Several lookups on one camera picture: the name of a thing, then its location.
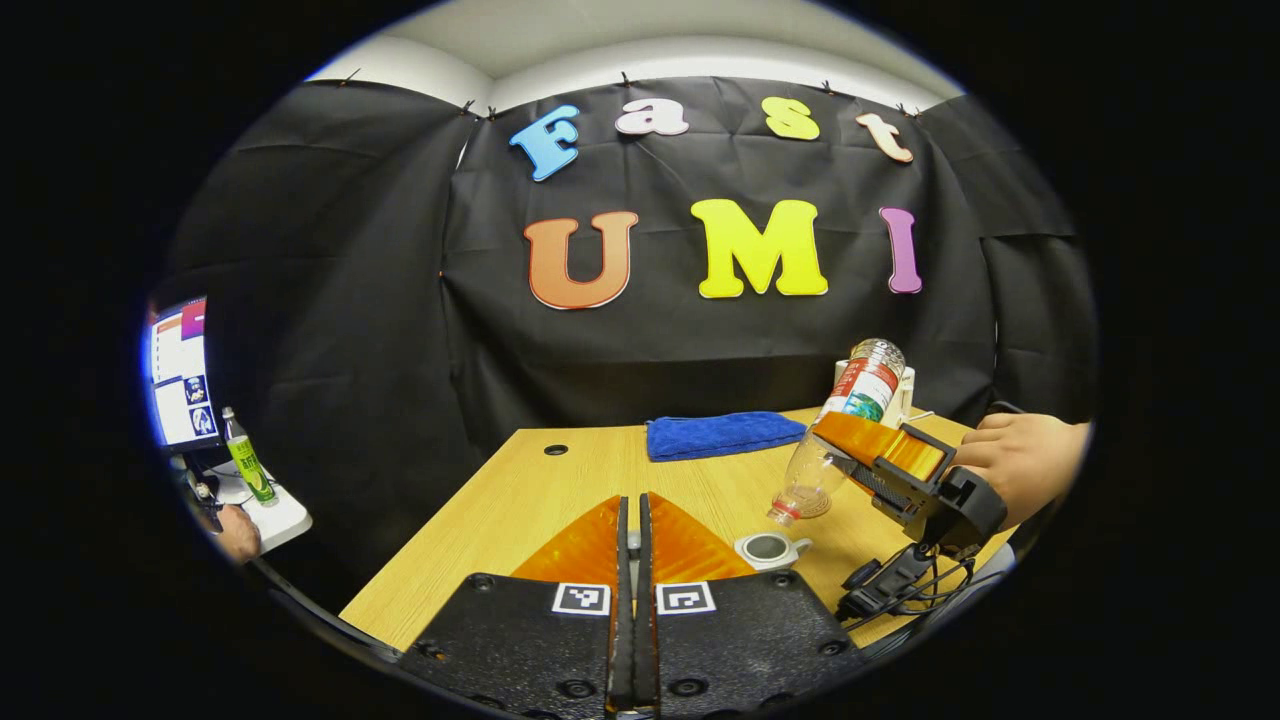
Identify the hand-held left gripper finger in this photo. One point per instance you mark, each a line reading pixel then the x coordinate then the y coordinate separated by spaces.
pixel 622 640
pixel 647 640

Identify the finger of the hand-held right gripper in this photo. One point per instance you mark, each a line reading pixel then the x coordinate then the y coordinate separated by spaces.
pixel 890 490
pixel 880 445

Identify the clear plastic water bottle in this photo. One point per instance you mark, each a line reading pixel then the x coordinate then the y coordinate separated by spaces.
pixel 865 385

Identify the green drink bottle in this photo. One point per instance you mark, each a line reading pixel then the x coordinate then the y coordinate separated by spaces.
pixel 248 465

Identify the white toaster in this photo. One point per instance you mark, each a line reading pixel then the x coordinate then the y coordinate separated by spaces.
pixel 906 395

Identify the folded blue towel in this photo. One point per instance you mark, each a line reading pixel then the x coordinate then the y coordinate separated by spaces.
pixel 725 435

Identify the black backdrop cloth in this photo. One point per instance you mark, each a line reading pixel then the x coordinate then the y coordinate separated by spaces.
pixel 700 340

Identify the white side table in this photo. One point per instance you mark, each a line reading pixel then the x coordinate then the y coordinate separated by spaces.
pixel 285 520

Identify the computer monitor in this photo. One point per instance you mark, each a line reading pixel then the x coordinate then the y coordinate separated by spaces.
pixel 182 375

